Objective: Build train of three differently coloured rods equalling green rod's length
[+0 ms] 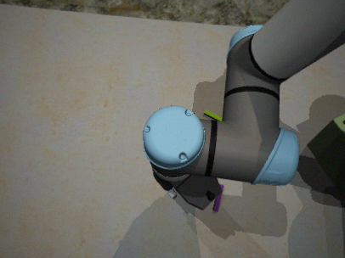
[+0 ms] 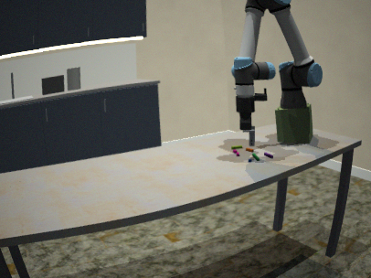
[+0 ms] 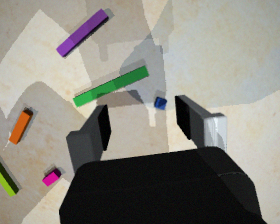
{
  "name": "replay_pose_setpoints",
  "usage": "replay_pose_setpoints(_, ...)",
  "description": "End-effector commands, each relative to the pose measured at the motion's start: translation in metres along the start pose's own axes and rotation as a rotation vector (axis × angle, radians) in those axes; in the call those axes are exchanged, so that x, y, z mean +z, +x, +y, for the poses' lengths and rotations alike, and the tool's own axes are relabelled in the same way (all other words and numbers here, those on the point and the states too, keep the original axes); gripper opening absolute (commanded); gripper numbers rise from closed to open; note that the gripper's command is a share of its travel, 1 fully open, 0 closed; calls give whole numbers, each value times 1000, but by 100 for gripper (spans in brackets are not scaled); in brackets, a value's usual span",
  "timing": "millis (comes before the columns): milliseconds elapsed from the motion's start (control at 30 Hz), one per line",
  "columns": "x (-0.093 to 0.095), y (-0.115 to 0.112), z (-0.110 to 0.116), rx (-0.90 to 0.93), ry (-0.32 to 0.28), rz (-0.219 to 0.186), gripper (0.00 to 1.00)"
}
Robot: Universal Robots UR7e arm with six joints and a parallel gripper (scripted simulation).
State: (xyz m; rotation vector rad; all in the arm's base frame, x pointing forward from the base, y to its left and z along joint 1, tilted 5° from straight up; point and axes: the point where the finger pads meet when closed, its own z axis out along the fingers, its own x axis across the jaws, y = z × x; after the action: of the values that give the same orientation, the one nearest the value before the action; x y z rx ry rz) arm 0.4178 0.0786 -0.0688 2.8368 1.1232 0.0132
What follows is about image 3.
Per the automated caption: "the orange rod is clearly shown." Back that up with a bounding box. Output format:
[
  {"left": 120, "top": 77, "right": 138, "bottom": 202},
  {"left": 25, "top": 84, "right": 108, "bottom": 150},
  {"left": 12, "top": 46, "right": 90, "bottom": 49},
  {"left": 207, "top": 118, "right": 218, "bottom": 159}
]
[{"left": 9, "top": 109, "right": 33, "bottom": 145}]

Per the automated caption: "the lime green rectangular bar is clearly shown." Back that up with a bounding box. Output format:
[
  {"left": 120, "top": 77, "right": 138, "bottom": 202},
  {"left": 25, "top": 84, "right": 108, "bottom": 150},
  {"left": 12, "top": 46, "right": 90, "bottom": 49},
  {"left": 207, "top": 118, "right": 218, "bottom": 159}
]
[{"left": 0, "top": 163, "right": 19, "bottom": 197}]

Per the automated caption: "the small blue cube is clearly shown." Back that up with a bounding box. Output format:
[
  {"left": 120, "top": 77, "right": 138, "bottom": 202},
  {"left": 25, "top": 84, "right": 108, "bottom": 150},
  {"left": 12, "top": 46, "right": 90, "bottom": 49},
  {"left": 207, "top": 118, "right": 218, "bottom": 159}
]
[{"left": 154, "top": 97, "right": 167, "bottom": 110}]

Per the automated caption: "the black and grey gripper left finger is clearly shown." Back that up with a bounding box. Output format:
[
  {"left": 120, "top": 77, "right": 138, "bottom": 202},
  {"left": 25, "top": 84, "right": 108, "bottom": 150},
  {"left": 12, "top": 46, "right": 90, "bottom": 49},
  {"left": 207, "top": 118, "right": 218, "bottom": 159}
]
[{"left": 66, "top": 104, "right": 111, "bottom": 174}]

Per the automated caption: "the green rod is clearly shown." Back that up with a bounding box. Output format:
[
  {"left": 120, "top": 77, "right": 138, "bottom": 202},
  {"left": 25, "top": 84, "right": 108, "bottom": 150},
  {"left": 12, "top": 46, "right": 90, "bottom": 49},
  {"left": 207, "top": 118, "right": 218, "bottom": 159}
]
[{"left": 73, "top": 66, "right": 149, "bottom": 107}]

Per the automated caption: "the purple rod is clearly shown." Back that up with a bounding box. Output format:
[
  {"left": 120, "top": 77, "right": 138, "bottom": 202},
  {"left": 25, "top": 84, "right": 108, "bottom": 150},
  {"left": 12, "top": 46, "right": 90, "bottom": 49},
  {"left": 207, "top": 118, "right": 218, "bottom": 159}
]
[{"left": 56, "top": 8, "right": 109, "bottom": 57}]

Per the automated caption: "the magenta rectangular block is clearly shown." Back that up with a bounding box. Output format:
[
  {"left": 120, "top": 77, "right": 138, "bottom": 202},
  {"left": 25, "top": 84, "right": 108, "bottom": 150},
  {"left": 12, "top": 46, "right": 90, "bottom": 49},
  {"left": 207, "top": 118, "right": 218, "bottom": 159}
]
[{"left": 42, "top": 168, "right": 61, "bottom": 186}]

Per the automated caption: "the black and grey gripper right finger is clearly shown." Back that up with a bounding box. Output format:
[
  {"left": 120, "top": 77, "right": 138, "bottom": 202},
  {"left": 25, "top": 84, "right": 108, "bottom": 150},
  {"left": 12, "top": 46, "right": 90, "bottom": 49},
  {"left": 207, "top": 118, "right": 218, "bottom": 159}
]
[{"left": 175, "top": 95, "right": 227, "bottom": 153}]

